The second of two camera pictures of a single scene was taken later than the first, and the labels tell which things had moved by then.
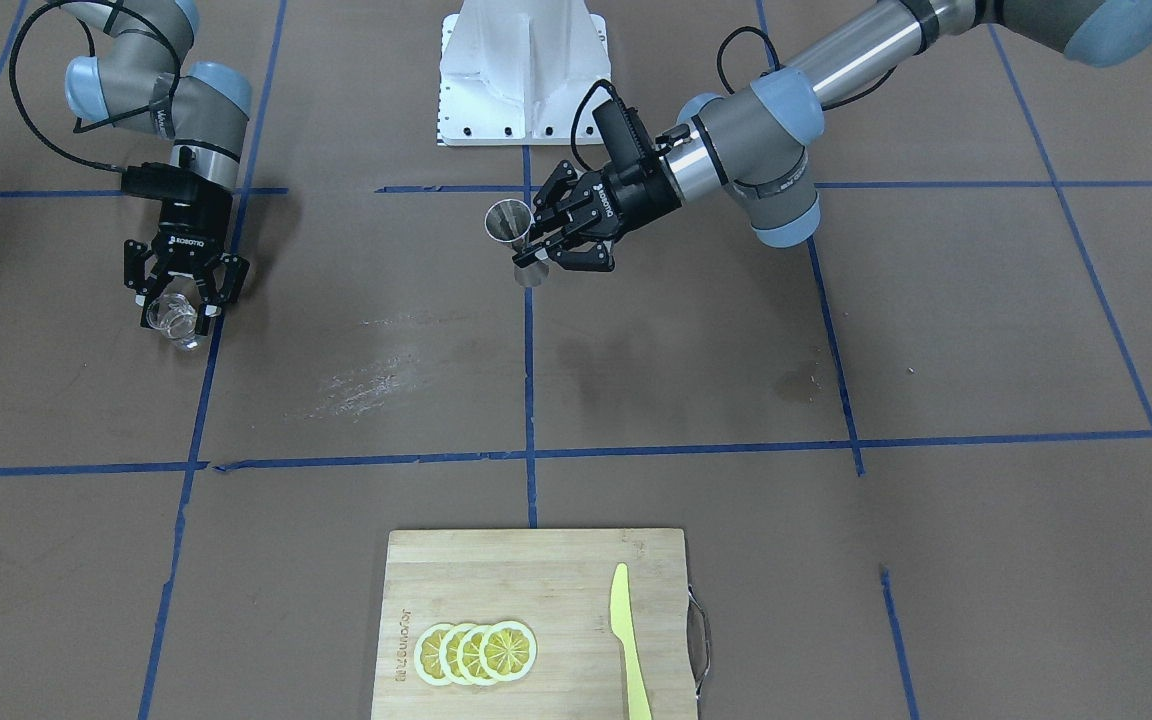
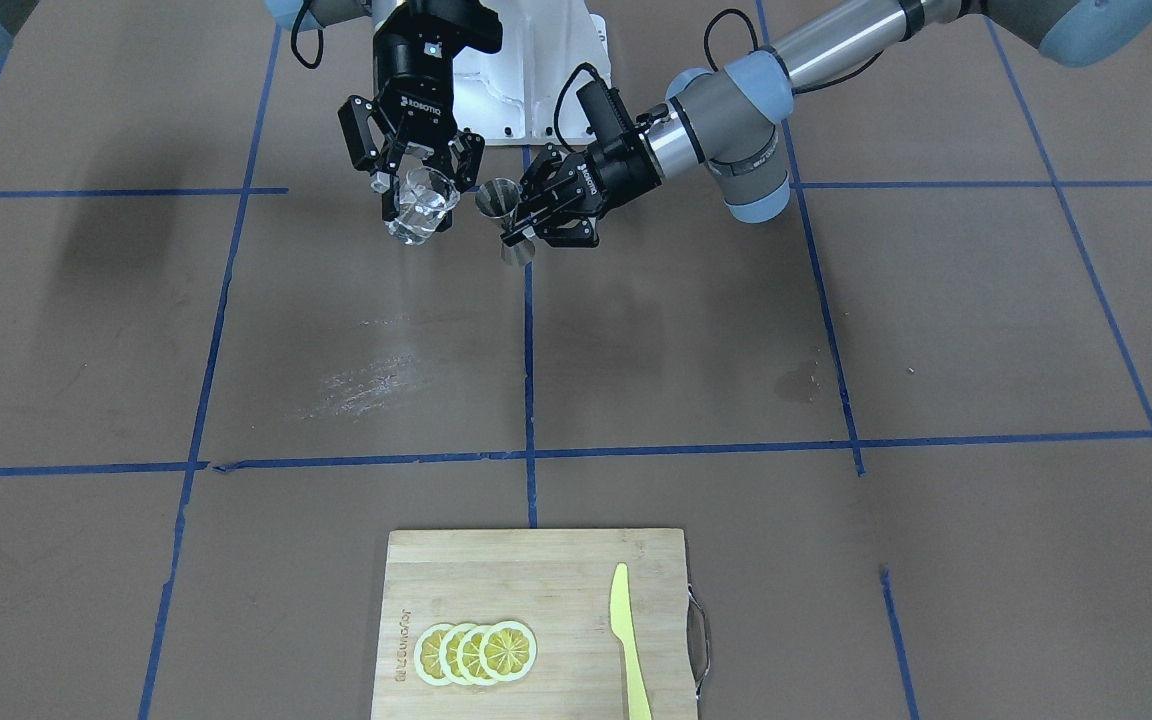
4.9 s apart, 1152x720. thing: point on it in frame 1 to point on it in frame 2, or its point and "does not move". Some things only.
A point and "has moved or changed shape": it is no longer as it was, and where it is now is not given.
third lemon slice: [448, 654] does not move
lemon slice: [508, 651] does not move
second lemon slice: [468, 657] does not move
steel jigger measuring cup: [511, 220] has moved or changed shape
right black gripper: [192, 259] to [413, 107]
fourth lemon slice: [427, 654] does not move
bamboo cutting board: [557, 583] does not move
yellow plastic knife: [621, 622] does not move
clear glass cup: [175, 316] to [423, 196]
